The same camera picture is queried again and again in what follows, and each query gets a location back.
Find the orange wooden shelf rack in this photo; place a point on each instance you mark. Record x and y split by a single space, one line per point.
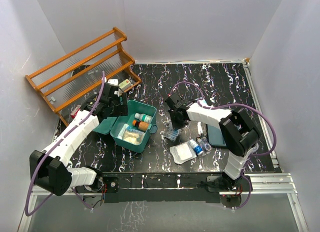
76 74

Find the blue white swab bag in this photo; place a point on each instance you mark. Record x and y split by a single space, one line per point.
126 127

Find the red white medicine box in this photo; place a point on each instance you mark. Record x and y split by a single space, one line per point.
75 111

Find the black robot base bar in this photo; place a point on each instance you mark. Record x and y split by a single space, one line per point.
170 187

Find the teal plastic medicine box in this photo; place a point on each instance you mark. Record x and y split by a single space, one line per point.
113 125

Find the white bottle blue label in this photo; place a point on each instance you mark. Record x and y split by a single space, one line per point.
196 147

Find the beige gauze roll pack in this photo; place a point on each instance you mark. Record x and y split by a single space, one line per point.
133 137

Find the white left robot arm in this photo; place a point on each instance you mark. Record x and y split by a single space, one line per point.
49 167

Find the dark teal tray insert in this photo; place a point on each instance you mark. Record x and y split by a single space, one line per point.
215 137

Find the long beige medicine box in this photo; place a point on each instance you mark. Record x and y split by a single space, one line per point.
124 85

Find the brown bottle orange label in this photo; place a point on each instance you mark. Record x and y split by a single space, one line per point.
143 126

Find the white square gauze pack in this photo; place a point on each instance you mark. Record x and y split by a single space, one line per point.
182 153

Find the white bottle green label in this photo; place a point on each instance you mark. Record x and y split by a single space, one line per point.
143 118

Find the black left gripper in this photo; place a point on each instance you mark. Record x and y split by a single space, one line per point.
121 109

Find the small scissors white sheath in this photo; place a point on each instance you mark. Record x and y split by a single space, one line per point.
200 131

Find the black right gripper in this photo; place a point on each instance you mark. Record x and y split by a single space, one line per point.
175 124

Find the white blue flat sachet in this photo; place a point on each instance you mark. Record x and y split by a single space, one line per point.
203 101

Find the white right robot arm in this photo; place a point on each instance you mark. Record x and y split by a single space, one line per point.
238 131

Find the clear bag small items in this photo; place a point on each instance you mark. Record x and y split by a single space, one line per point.
204 144

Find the clear bag blue items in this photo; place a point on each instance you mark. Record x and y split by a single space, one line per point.
172 134

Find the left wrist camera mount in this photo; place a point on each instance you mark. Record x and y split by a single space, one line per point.
114 82

